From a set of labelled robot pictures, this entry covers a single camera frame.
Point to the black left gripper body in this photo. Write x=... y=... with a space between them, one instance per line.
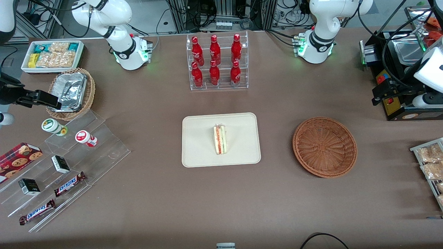
x=405 y=90

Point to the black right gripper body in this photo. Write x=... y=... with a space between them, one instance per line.
x=9 y=94

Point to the triangle sandwich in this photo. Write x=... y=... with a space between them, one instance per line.
x=220 y=140

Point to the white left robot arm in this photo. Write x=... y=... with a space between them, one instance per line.
x=318 y=45

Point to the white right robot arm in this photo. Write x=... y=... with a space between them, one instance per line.
x=124 y=52

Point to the light wicker basket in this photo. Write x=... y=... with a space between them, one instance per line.
x=90 y=90

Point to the metal snack tray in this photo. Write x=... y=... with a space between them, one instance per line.
x=415 y=149

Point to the brown wicker basket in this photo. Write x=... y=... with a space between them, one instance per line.
x=325 y=147

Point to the beige plastic tray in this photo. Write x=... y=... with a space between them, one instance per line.
x=197 y=141

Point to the black food warmer machine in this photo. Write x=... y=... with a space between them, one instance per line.
x=396 y=110

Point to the silver foil container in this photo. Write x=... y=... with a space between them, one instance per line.
x=71 y=91

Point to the green lid yogurt bottle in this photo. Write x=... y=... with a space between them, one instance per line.
x=51 y=125

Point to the white plastic snack bin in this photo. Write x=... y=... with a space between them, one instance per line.
x=24 y=67

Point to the yellow snack packet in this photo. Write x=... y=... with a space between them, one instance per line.
x=33 y=60

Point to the steel warmer pan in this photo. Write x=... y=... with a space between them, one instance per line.
x=408 y=53

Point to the clear bag of crackers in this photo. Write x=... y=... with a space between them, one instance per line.
x=57 y=59

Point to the teal snack packet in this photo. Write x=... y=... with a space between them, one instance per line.
x=41 y=47

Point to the red lid yogurt bottle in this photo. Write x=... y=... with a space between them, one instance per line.
x=83 y=137

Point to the red cookie box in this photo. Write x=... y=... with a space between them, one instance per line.
x=17 y=160

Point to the red sausage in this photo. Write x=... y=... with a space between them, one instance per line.
x=435 y=22
x=430 y=38

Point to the small black carton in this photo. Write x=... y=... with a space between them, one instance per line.
x=29 y=186
x=60 y=164

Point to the clear bag of pastries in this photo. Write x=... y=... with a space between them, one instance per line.
x=431 y=154
x=432 y=171

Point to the clear acrylic stepped stand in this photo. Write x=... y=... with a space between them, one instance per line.
x=104 y=155

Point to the snickers chocolate bar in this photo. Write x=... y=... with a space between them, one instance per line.
x=69 y=184
x=37 y=212

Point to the red cola bottle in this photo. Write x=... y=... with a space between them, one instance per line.
x=197 y=76
x=236 y=48
x=214 y=74
x=197 y=52
x=235 y=74
x=215 y=50

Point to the clear acrylic bottle rack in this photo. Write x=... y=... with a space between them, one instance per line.
x=225 y=88

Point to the white power strip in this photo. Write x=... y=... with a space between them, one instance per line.
x=223 y=25

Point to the small grey device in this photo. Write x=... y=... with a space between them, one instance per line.
x=225 y=246

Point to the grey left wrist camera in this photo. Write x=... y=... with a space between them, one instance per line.
x=427 y=101

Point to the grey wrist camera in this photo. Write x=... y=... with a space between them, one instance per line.
x=427 y=101
x=6 y=119

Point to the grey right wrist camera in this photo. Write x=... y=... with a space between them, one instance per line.
x=6 y=119

